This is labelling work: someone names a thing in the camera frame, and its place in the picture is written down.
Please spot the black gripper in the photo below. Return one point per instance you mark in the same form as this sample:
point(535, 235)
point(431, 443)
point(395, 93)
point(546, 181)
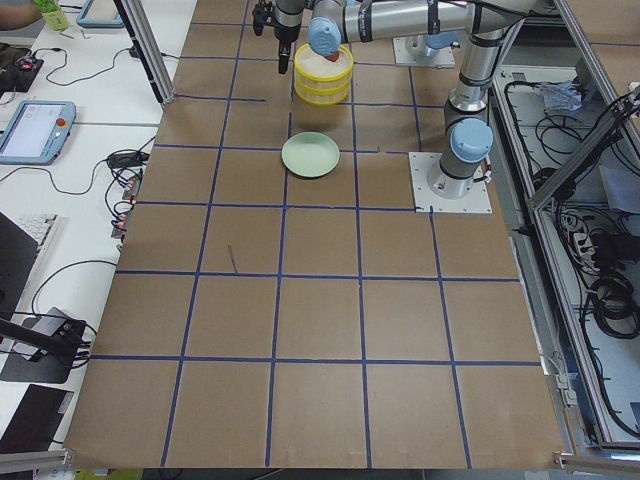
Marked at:
point(285, 30)

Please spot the yellow steamer layer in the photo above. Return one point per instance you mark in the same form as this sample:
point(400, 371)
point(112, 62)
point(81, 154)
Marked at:
point(322, 97)
point(316, 71)

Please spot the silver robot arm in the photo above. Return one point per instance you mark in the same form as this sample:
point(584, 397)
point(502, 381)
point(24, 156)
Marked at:
point(490, 27)

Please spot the person's hand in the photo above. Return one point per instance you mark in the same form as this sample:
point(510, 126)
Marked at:
point(18, 14)

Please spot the light green plate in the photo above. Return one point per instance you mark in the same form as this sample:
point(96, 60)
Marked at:
point(310, 154)

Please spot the grey teach pendant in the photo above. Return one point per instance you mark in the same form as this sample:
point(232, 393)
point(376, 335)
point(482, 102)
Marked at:
point(99, 14)
point(37, 132)

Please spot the black power adapter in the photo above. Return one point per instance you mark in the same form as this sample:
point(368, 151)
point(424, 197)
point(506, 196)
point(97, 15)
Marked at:
point(130, 159)

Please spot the green bottle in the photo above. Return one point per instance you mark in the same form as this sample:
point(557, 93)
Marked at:
point(51, 12)

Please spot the white keyboard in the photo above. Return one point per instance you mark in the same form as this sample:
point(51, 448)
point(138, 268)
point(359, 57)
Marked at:
point(40, 227)

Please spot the black laptop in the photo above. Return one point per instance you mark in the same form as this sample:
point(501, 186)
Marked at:
point(18, 255)

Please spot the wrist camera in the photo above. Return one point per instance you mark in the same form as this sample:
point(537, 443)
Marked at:
point(262, 14)

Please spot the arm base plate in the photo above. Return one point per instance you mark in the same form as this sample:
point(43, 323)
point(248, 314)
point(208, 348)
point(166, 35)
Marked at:
point(433, 51)
point(435, 192)

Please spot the aluminium frame post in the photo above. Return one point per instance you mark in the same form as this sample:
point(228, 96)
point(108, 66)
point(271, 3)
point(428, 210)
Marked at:
point(143, 40)

